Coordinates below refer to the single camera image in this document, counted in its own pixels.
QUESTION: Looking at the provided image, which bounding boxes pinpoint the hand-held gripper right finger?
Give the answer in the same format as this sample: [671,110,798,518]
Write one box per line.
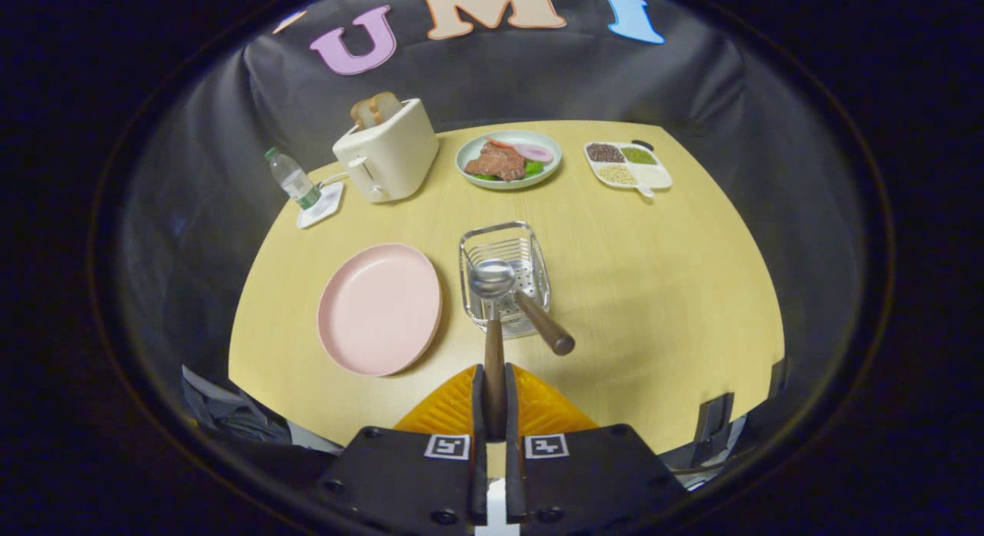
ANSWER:
[504,362,689,536]

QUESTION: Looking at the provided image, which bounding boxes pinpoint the clear plastic water bottle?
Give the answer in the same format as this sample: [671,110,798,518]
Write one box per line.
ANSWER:
[265,147,322,211]

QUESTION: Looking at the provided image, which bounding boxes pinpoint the metal spoon wooden handle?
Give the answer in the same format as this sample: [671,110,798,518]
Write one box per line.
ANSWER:
[469,258,517,442]

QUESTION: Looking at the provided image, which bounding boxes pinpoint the brown meat slices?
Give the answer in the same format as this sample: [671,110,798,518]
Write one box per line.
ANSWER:
[464,142,527,182]

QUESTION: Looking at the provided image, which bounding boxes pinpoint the metal fork wooden handle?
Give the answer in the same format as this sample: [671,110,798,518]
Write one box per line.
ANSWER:
[514,290,576,357]

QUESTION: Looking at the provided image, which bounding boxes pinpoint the black backdrop cloth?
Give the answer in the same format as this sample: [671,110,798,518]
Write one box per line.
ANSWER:
[115,0,869,414]

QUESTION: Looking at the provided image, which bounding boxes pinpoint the pink plate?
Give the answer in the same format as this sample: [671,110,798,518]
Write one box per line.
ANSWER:
[317,243,444,378]

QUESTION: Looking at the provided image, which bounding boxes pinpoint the metal wire basket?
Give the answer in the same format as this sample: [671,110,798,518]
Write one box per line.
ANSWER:
[459,221,552,340]

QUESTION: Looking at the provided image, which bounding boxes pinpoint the white toaster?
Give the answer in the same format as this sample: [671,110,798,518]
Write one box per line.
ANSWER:
[332,98,440,205]

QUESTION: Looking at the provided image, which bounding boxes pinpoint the green lettuce leaf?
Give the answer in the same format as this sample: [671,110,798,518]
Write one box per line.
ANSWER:
[473,161,545,181]

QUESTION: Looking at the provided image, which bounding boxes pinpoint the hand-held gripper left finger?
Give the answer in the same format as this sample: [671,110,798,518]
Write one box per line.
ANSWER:
[311,364,490,536]

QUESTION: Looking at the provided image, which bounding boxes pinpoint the pale green plate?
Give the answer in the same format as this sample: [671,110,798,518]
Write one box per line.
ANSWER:
[455,130,563,191]

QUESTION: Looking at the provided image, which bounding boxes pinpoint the white square coaster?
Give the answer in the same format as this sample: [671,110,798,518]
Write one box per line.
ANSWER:
[297,181,344,229]

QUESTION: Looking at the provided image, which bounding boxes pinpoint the white divided dish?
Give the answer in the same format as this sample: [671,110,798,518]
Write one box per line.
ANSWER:
[583,141,673,198]

